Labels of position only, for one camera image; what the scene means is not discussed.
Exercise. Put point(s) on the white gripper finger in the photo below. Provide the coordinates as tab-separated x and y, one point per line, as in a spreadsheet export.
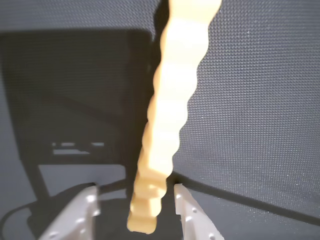
77	217
193	217

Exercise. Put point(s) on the yellow crinkle-cut fry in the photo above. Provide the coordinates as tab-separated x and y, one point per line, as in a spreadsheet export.
172	105

